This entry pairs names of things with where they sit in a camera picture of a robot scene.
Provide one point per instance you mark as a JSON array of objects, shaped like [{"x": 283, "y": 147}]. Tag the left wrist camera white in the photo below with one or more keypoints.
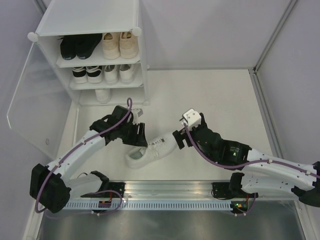
[{"x": 135, "y": 114}]

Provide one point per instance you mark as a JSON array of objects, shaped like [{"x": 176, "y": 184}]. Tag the white slotted cable duct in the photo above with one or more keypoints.
[{"x": 157, "y": 205}]

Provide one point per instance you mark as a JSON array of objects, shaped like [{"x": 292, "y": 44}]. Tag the black white patterned sneaker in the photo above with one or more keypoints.
[{"x": 94, "y": 74}]

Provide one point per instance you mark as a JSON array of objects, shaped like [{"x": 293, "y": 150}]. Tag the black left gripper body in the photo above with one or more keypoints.
[{"x": 136, "y": 134}]

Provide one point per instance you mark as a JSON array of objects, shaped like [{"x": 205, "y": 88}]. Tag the beige lace sneaker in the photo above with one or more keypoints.
[
  {"x": 128, "y": 45},
  {"x": 111, "y": 45}
]

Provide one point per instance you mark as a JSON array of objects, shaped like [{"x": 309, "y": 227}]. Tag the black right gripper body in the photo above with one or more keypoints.
[{"x": 182, "y": 138}]

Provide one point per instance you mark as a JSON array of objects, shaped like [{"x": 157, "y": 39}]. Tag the white plastic shoe cabinet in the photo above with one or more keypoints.
[{"x": 84, "y": 17}]

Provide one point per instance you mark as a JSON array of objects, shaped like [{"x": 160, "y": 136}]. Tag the black canvas sneaker front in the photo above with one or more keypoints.
[{"x": 86, "y": 43}]

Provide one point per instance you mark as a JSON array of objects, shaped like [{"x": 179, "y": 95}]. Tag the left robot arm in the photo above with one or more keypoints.
[{"x": 65, "y": 166}]

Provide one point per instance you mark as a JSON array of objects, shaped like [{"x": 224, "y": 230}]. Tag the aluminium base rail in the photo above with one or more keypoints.
[{"x": 160, "y": 188}]

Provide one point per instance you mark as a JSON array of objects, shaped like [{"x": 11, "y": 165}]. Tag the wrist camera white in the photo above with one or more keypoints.
[
  {"x": 135, "y": 114},
  {"x": 191, "y": 118}
]

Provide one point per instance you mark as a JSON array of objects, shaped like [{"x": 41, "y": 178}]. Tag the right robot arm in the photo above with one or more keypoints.
[{"x": 254, "y": 172}]

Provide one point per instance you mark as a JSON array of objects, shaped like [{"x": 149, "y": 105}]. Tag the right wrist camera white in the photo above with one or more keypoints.
[{"x": 191, "y": 118}]

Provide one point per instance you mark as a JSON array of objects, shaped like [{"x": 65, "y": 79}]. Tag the aluminium corner frame post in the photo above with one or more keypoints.
[{"x": 277, "y": 30}]

